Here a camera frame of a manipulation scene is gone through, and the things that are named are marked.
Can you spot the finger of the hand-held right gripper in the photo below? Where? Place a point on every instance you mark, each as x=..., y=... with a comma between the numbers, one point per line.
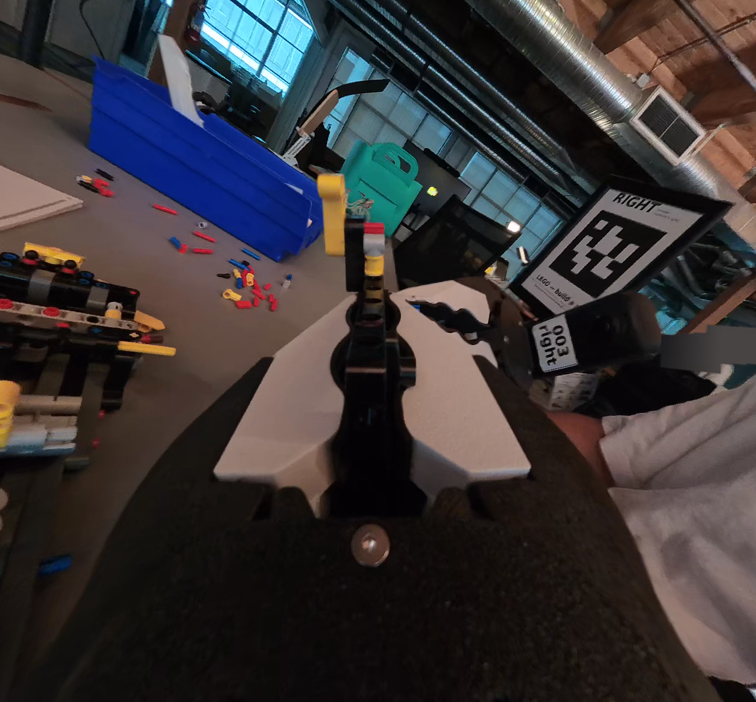
x=481, y=349
x=455, y=294

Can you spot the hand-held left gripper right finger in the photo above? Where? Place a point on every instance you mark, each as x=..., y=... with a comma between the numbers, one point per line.
x=460, y=418

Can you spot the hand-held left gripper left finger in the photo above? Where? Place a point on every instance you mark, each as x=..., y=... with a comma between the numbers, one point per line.
x=289, y=418

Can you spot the black lego frame assembly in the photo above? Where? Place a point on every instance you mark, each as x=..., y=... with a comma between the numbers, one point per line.
x=369, y=353

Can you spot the lego car chassis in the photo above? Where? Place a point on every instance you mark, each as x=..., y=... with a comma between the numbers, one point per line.
x=65, y=312

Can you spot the person's right forearm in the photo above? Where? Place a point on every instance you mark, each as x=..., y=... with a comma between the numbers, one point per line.
x=579, y=442

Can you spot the scatter of small lego pins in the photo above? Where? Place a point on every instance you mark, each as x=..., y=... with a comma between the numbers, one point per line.
x=248, y=291

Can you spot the black monitor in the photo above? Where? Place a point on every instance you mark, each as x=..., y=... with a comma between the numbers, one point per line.
x=455, y=241

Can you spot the black framed marker sign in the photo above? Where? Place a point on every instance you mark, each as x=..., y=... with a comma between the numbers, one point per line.
x=620, y=241

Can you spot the teal bag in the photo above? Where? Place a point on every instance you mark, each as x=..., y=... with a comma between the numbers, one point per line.
x=378, y=188

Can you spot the person's white shirt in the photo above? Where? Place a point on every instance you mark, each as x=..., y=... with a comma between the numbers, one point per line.
x=691, y=507

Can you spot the white vent grille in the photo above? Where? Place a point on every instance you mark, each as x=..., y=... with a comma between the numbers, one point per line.
x=667, y=126

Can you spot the blue plastic bin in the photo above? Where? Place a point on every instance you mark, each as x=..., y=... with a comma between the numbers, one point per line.
x=195, y=164

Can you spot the white sheet with car print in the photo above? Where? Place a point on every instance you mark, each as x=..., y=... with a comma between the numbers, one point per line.
x=35, y=200

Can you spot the white paper slip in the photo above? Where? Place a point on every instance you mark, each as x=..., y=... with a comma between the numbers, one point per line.
x=177, y=81

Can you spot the silver ventilation duct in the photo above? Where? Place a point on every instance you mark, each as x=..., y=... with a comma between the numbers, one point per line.
x=561, y=34

